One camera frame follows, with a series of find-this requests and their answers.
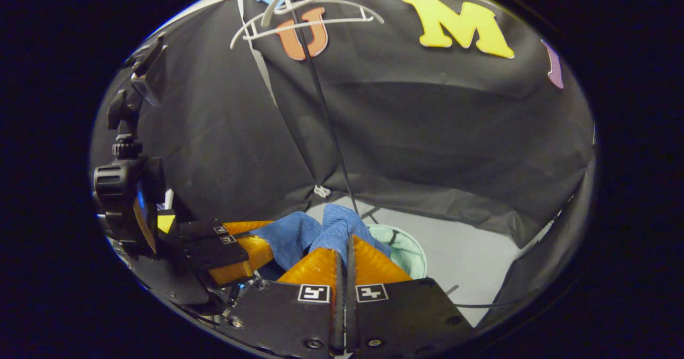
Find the black backdrop cloth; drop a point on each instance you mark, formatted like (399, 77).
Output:
(427, 134)

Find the white plastic hanger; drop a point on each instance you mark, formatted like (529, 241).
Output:
(271, 10)
(347, 21)

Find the black clothes rack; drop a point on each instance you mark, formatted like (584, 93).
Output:
(326, 118)

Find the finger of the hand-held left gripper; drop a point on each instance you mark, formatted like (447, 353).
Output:
(203, 229)
(214, 252)

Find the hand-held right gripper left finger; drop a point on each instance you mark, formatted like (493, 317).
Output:
(283, 316)

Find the green laundry hamper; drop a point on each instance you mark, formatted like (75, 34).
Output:
(409, 252)

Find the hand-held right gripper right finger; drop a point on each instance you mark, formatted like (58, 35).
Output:
(406, 316)

